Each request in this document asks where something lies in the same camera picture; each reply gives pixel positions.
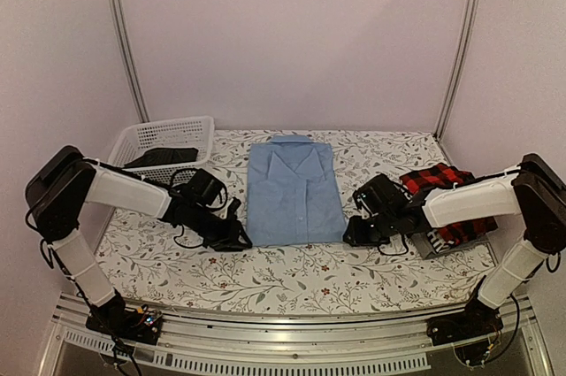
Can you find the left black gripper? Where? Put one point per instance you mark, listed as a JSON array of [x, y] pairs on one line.
[[230, 239]]

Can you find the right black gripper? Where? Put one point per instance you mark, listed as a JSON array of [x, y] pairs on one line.
[[357, 238]]

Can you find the black shirt white letters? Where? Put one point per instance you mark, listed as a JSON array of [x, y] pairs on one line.
[[438, 243]]

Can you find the light blue long sleeve shirt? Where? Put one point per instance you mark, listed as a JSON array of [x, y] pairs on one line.
[[293, 195]]

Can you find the red black plaid shirt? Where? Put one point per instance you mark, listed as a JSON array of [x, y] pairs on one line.
[[451, 206]]

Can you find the grey shirt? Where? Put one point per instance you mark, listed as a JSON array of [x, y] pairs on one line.
[[426, 251]]

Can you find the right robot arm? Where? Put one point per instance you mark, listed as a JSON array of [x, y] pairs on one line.
[[530, 189]]

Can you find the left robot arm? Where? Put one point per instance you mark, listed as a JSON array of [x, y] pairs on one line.
[[58, 192]]

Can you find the floral table mat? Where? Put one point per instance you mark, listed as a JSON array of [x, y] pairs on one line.
[[143, 262]]

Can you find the dark shirt in basket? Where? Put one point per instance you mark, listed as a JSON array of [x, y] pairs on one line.
[[164, 156]]

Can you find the white plastic basket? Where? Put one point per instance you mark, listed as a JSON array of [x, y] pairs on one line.
[[184, 133]]

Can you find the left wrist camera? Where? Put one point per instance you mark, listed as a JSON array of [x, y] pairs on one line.
[[232, 209]]

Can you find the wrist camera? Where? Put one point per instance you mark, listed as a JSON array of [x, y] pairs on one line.
[[232, 209], [361, 205]]

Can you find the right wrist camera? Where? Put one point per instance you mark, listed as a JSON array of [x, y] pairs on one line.
[[361, 205]]

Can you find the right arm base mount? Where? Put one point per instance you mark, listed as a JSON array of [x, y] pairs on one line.
[[477, 324]]

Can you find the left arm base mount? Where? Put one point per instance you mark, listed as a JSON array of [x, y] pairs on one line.
[[140, 324]]

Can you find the aluminium front rail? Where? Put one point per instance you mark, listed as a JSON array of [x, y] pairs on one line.
[[194, 342]]

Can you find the right aluminium post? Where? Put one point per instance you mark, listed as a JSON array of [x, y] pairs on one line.
[[456, 73]]

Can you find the aluminium post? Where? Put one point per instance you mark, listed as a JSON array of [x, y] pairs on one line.
[[127, 56], [456, 73]]

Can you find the left aluminium post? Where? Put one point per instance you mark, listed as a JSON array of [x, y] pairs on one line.
[[127, 56]]

